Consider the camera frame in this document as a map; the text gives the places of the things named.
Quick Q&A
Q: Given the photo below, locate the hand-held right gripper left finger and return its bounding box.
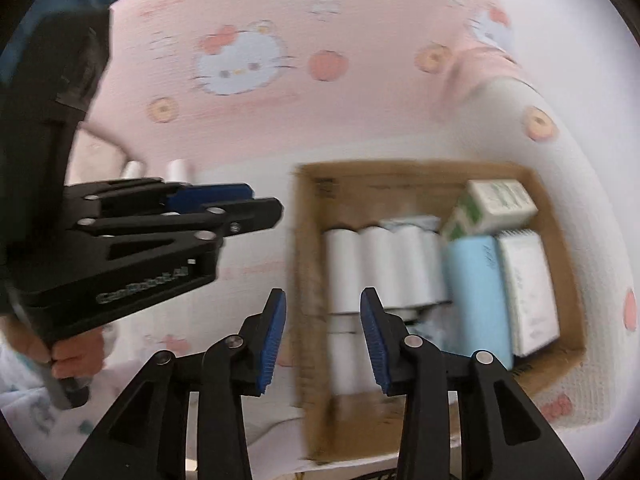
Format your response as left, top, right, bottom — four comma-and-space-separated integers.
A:
62, 287, 288, 480

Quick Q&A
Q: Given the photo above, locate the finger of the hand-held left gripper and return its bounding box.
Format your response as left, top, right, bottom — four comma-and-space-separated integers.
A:
70, 196, 286, 273
64, 177, 256, 221

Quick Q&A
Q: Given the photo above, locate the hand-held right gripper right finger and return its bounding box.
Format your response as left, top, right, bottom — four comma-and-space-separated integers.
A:
360, 287, 585, 480

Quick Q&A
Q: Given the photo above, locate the brown cardboard box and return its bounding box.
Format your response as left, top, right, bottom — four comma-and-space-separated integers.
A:
291, 160, 588, 463

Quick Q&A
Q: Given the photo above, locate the person's left hand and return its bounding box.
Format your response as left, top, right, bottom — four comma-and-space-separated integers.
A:
2, 317, 107, 381

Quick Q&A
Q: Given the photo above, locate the white paper roll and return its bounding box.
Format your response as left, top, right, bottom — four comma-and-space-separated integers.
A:
327, 315, 375, 397
360, 226, 404, 310
400, 225, 450, 307
324, 229, 363, 315

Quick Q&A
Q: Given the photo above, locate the light blue packet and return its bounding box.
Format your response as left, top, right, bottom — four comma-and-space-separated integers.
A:
444, 236, 516, 372

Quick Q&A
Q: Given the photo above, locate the pink cartoon printed tablecloth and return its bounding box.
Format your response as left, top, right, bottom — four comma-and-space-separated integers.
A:
65, 0, 640, 478

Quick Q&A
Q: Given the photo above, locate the white spiral notebook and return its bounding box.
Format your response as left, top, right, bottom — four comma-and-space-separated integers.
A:
496, 229, 562, 358

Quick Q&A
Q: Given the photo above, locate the green and white carton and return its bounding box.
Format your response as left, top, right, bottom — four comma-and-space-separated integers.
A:
440, 179, 540, 242

